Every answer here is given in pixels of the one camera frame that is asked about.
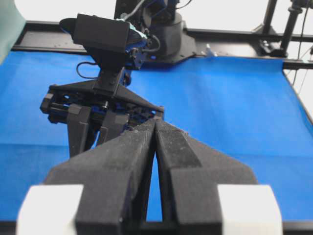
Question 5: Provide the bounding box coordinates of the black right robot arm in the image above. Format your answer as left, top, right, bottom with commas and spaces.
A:
40, 0, 196, 157

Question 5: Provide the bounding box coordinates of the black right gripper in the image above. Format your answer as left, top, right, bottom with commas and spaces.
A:
40, 67, 164, 158

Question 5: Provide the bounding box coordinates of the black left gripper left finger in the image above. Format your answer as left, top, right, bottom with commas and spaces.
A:
44, 119, 156, 235

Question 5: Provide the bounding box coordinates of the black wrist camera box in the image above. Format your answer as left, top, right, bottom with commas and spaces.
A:
72, 14, 130, 53

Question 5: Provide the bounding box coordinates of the blue cloth mat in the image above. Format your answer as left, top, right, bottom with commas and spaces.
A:
0, 52, 313, 221

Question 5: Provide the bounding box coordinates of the black vertical stand pole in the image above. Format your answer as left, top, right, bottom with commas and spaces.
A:
278, 0, 307, 57

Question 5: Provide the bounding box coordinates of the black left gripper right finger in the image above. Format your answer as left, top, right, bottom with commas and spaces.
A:
155, 120, 258, 235

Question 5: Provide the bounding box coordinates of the black table frame rail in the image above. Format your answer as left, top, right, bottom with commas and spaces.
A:
11, 17, 313, 70

